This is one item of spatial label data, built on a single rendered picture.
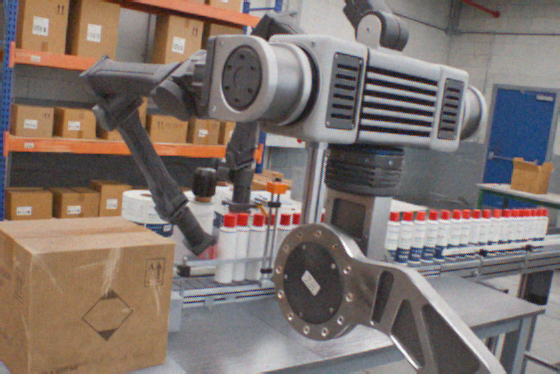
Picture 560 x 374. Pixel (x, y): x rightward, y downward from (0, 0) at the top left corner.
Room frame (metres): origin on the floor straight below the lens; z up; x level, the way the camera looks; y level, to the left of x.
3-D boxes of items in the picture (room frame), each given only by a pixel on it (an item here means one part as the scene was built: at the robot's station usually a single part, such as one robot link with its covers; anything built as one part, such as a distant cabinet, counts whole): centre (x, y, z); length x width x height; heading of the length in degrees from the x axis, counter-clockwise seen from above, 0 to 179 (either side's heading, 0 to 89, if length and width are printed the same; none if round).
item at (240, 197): (1.80, 0.11, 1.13); 0.10 x 0.07 x 0.07; 128
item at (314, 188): (1.70, -0.10, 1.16); 0.04 x 0.04 x 0.67; 37
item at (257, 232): (1.77, 0.05, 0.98); 0.05 x 0.05 x 0.20
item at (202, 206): (1.97, 0.25, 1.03); 0.09 x 0.09 x 0.30
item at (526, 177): (6.75, -2.88, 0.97); 0.47 x 0.41 x 0.37; 129
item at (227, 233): (1.70, 0.13, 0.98); 0.05 x 0.05 x 0.20
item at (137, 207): (2.18, 0.48, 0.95); 0.20 x 0.20 x 0.14
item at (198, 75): (0.94, 0.12, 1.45); 0.09 x 0.08 x 0.12; 133
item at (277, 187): (1.73, 0.03, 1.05); 0.10 x 0.04 x 0.33; 37
